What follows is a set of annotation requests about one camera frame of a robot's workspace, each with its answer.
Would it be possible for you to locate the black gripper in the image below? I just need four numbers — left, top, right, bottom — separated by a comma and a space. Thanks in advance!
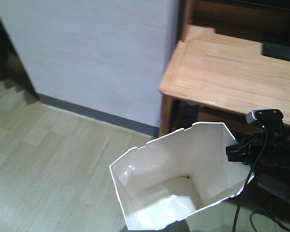
226, 135, 276, 166

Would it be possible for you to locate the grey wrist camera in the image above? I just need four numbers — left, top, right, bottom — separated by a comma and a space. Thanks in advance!
246, 108, 284, 124

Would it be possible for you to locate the black camera cable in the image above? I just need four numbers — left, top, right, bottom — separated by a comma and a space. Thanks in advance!
232, 127, 269, 232

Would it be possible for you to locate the black monitor with stand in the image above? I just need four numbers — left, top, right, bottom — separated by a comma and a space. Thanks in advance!
218, 0, 290, 61

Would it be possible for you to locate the wooden desk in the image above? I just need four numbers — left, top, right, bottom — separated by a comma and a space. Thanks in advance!
159, 0, 290, 136

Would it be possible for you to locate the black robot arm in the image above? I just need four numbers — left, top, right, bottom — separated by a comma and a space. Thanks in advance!
226, 134, 290, 169

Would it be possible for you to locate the white plastic trash bin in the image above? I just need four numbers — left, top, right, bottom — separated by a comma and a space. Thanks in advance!
109, 122, 253, 231

